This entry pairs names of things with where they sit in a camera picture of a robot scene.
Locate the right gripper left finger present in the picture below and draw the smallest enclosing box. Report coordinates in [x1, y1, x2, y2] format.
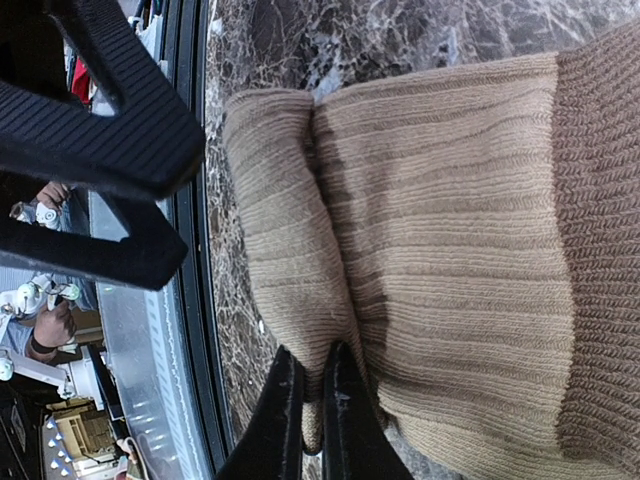
[217, 346, 304, 480]

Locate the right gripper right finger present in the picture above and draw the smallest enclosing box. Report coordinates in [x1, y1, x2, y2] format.
[322, 342, 412, 480]

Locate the black front rail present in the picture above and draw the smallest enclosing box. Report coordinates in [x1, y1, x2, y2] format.
[163, 1, 233, 479]

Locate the white slotted cable duct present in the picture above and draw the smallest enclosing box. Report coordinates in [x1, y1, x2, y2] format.
[89, 189, 211, 480]

